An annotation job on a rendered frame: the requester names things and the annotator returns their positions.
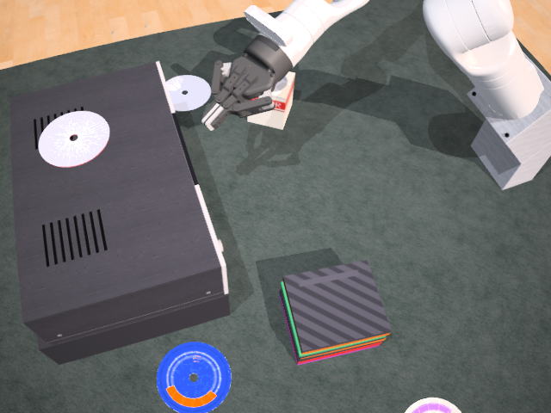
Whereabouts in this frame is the white disc with centre hole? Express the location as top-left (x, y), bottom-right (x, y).
top-left (39, 111), bottom-right (109, 167)
top-left (166, 75), bottom-right (211, 112)
top-left (405, 398), bottom-right (461, 413)

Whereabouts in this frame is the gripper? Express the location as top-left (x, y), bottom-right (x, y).
top-left (201, 34), bottom-right (293, 131)

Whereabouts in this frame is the blue cd with orange label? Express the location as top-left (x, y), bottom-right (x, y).
top-left (157, 342), bottom-right (231, 413)

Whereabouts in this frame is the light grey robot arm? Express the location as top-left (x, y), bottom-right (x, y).
top-left (244, 0), bottom-right (544, 120)

